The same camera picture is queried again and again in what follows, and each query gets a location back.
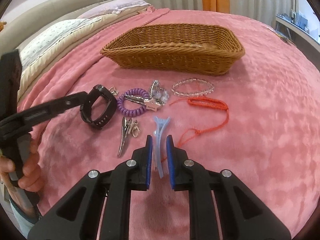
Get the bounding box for clear crystal hair clip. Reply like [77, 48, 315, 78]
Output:
[149, 80, 170, 105]

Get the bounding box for lilac pillow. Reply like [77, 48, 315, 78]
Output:
[78, 0, 150, 18]

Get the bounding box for purple spiral hair tie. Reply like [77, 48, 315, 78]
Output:
[117, 87, 151, 118]

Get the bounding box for red braided cord bracelet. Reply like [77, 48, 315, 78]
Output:
[161, 96, 230, 162]

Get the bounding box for beige padded headboard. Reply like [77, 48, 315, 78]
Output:
[1, 0, 110, 54]

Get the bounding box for grey side desk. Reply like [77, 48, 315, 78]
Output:
[275, 15, 319, 69]

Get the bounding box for small items on bed edge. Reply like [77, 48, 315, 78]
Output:
[266, 26, 296, 46]

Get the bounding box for white floral pillow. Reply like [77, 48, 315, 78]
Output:
[18, 14, 116, 98]

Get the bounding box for light blue hair clip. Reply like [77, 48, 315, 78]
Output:
[153, 116, 170, 179]

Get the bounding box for small silver ring clip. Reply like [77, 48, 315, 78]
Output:
[130, 120, 140, 138]

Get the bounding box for silver star hair clip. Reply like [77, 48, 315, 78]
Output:
[124, 95, 162, 112]

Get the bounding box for black smart wristband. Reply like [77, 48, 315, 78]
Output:
[80, 84, 118, 129]

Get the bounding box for brown wicker basket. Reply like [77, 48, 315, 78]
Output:
[100, 23, 245, 76]

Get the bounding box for clear crystal bead bracelet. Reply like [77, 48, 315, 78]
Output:
[171, 77, 215, 97]

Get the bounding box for person's left hand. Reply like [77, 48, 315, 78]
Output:
[1, 140, 44, 196]

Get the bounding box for pink bed blanket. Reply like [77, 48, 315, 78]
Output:
[18, 8, 319, 235]

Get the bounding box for silver alligator hair clip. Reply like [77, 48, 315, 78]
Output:
[117, 116, 132, 158]

